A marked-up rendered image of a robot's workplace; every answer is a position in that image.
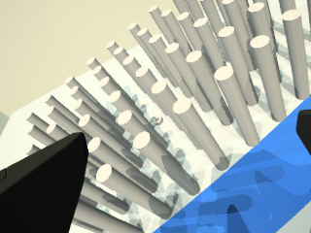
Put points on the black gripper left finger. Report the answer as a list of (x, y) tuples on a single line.
[(40, 193)]

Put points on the blue flat strip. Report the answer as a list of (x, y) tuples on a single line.
[(259, 193)]

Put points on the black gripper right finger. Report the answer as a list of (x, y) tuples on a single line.
[(303, 128)]

